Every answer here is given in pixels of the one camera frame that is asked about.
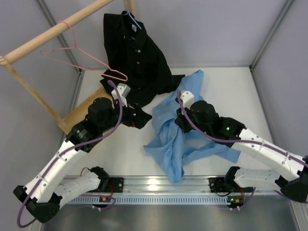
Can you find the black button shirt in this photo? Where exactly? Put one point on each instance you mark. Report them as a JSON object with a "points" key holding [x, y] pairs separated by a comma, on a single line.
{"points": [[140, 60]]}

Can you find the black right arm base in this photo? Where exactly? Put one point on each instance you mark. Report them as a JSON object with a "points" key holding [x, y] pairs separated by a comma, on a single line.
{"points": [[221, 187]]}

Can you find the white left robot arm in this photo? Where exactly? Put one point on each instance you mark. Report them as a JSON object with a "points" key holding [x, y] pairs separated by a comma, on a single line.
{"points": [[45, 195]]}

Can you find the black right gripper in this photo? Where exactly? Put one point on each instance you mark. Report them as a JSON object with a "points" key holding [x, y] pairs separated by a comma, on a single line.
{"points": [[181, 121]]}

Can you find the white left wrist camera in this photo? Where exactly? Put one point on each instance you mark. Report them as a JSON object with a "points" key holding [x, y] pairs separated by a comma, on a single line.
{"points": [[123, 91]]}

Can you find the aluminium mounting rail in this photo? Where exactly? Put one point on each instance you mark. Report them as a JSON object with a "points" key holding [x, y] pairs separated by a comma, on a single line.
{"points": [[161, 185]]}

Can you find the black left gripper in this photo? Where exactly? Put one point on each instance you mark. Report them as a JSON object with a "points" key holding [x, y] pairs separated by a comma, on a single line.
{"points": [[137, 121]]}

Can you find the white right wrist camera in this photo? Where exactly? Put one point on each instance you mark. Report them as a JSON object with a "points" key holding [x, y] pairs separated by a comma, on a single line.
{"points": [[187, 98]]}

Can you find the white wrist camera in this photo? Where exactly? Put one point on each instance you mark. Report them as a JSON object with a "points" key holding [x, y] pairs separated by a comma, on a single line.
{"points": [[187, 98], [123, 91]]}

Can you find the blue wire hanger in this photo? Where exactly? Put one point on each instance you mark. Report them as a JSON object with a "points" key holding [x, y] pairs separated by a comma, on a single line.
{"points": [[131, 25]]}

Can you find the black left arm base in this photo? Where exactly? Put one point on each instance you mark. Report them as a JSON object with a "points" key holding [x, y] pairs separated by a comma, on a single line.
{"points": [[113, 184]]}

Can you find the slotted grey cable duct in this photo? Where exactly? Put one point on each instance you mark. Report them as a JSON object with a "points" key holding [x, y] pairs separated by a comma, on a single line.
{"points": [[151, 200]]}

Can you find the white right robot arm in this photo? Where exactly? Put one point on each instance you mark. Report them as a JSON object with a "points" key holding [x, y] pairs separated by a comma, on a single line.
{"points": [[287, 173]]}

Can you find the light blue shirt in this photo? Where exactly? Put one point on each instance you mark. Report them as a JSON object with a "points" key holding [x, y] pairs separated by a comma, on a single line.
{"points": [[172, 149]]}

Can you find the wooden clothes rack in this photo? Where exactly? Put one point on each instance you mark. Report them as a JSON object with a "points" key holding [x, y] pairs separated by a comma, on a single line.
{"points": [[36, 103]]}

